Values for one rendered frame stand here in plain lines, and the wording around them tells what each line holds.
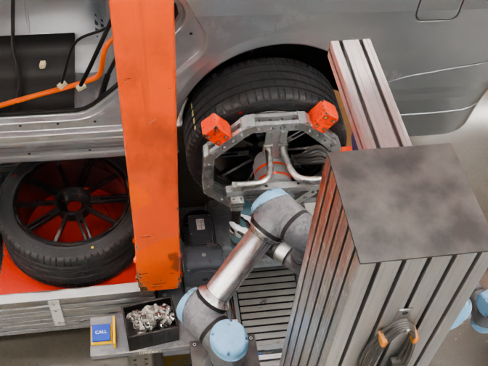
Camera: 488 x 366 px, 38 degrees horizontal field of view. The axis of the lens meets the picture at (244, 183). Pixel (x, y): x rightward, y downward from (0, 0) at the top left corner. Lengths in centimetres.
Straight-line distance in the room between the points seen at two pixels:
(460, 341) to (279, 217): 166
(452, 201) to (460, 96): 182
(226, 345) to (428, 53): 139
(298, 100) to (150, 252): 79
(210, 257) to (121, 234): 40
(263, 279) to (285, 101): 110
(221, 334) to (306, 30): 113
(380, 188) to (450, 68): 172
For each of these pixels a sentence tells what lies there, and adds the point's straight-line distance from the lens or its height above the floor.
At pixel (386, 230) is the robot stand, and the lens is 126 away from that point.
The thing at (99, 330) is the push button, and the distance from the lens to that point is 288.
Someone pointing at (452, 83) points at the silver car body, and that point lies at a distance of 306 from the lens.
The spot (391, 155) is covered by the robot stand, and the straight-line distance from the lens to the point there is 137.
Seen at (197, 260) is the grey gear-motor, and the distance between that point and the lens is 310.
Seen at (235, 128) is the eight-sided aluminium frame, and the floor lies 107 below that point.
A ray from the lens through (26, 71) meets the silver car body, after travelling 337.
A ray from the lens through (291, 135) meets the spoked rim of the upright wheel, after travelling 286.
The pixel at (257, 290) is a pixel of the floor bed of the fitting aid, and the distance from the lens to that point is 349.
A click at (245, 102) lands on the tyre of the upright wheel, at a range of 266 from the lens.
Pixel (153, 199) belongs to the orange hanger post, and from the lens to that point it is 240.
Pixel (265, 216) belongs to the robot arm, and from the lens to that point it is 215.
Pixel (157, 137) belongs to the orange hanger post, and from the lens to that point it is 216.
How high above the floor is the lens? 302
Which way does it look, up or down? 51 degrees down
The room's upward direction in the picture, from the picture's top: 5 degrees clockwise
